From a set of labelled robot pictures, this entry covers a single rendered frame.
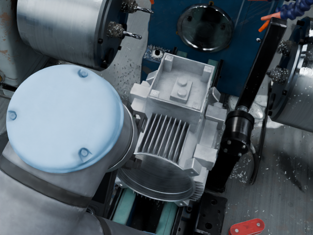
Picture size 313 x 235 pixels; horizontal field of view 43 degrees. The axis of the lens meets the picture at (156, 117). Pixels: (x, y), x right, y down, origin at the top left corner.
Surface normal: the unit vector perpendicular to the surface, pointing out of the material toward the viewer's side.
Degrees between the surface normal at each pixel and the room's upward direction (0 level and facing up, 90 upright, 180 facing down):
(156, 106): 90
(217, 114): 0
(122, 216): 0
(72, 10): 50
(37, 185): 33
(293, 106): 84
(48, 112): 25
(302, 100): 73
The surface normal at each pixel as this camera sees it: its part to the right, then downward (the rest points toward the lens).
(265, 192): 0.10, -0.61
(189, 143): 0.63, -0.33
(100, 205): -0.21, 0.29
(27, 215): 0.20, -0.02
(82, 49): -0.27, 0.68
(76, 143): -0.03, -0.24
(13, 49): 0.96, 0.28
